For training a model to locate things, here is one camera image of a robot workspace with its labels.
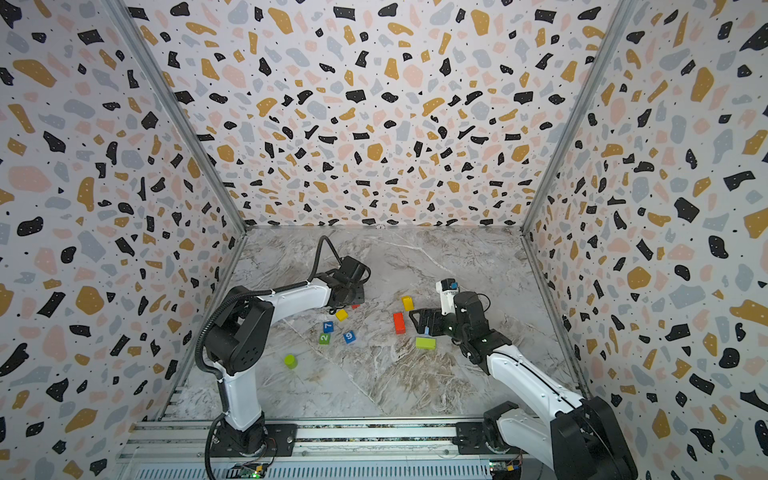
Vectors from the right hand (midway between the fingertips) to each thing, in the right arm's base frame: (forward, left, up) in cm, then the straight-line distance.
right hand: (419, 307), depth 83 cm
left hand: (+11, +19, -9) cm, 24 cm away
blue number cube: (0, +28, -13) cm, 30 cm away
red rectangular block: (+2, +5, -14) cm, 15 cm away
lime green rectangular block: (-4, -2, -14) cm, 15 cm away
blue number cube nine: (-3, +21, -13) cm, 25 cm away
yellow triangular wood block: (+10, +3, -14) cm, 17 cm away
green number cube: (-4, +28, -13) cm, 31 cm away
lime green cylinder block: (-12, +36, -11) cm, 39 cm away
